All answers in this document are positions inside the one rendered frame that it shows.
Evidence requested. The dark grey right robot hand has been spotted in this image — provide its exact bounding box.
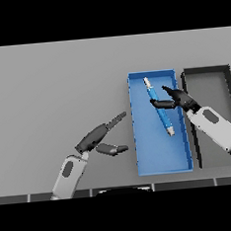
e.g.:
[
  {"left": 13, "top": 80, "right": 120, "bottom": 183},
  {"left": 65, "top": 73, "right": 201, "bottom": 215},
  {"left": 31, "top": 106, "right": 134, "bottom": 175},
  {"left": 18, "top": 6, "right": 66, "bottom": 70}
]
[{"left": 148, "top": 81, "right": 202, "bottom": 116}]

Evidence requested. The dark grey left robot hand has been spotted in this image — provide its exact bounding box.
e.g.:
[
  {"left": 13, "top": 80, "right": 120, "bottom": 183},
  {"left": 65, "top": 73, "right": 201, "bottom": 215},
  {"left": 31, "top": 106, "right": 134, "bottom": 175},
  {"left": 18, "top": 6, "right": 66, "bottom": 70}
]
[{"left": 71, "top": 111, "right": 131, "bottom": 161}]

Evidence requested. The blue pipe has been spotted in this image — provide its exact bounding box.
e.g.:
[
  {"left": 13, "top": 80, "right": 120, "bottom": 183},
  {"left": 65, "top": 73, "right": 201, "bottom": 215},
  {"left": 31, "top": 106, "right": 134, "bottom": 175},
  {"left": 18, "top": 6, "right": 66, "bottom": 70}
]
[{"left": 142, "top": 74, "right": 177, "bottom": 139}]

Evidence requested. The dark grey bin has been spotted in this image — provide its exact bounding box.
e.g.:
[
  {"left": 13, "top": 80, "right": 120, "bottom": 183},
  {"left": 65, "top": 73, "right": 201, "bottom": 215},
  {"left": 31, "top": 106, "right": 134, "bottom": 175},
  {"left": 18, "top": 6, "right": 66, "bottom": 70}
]
[{"left": 180, "top": 64, "right": 231, "bottom": 171}]

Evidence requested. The blue bin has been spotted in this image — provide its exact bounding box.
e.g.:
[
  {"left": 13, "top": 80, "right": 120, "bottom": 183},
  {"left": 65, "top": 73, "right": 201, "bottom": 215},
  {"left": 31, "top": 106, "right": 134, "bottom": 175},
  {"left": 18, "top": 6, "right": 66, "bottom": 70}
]
[{"left": 125, "top": 67, "right": 194, "bottom": 178}]

